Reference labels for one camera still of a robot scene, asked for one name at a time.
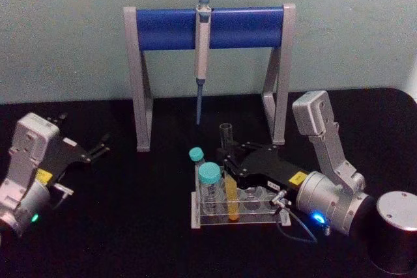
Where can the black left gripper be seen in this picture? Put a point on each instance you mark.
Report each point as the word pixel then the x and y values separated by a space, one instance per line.
pixel 65 156

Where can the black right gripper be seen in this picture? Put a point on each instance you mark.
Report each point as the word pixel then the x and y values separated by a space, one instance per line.
pixel 270 167

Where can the clear tube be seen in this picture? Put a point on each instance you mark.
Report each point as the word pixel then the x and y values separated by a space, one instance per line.
pixel 225 134

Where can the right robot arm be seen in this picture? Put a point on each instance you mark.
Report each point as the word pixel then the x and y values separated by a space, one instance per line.
pixel 325 200

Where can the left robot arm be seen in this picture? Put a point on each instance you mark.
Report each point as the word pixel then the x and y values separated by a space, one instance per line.
pixel 19 200

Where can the large teal-capped tube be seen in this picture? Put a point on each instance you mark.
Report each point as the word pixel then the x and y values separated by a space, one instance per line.
pixel 209 173

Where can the orange liquid tube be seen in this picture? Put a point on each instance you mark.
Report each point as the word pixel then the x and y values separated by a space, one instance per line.
pixel 232 198

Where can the small teal-capped tube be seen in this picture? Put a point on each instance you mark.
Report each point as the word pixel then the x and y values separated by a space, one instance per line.
pixel 196 154

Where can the clear acrylic tube rack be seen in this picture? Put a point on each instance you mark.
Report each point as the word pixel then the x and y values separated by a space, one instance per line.
pixel 254 220

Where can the black table cloth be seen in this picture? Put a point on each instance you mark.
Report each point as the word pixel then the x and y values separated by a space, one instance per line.
pixel 130 226

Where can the grey and blue pipette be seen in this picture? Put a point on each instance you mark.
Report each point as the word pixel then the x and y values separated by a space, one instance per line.
pixel 202 53

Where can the pipette stand with blue bar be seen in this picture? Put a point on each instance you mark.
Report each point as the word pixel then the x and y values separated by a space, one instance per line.
pixel 169 29

